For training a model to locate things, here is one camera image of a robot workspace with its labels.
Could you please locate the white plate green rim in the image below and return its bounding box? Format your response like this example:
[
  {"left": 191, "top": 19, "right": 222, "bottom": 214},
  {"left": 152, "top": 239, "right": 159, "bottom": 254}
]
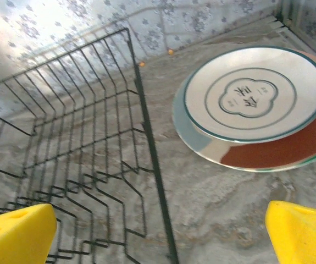
[{"left": 184, "top": 45, "right": 316, "bottom": 144}]

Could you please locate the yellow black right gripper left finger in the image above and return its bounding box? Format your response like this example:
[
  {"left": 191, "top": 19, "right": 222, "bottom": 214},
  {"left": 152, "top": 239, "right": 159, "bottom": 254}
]
[{"left": 0, "top": 203, "right": 57, "bottom": 264}]

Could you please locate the black wire dish rack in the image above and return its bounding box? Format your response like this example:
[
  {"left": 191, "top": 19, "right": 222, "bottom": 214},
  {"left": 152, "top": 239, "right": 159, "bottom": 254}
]
[{"left": 0, "top": 27, "right": 180, "bottom": 264}]

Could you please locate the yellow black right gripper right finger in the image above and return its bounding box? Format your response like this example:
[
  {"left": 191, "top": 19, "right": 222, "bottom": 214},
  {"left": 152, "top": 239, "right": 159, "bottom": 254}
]
[{"left": 264, "top": 200, "right": 316, "bottom": 264}]

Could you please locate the aluminium side rail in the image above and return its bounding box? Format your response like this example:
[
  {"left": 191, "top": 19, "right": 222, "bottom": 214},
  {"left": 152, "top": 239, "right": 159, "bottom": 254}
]
[{"left": 267, "top": 15, "right": 316, "bottom": 67}]

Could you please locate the blue beige red plate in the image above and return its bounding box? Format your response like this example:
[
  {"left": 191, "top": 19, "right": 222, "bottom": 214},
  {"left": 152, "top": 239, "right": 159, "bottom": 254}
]
[{"left": 171, "top": 49, "right": 316, "bottom": 173}]

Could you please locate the aluminium corner post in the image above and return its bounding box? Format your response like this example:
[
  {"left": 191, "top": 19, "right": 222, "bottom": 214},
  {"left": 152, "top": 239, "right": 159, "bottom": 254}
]
[{"left": 277, "top": 0, "right": 303, "bottom": 27}]

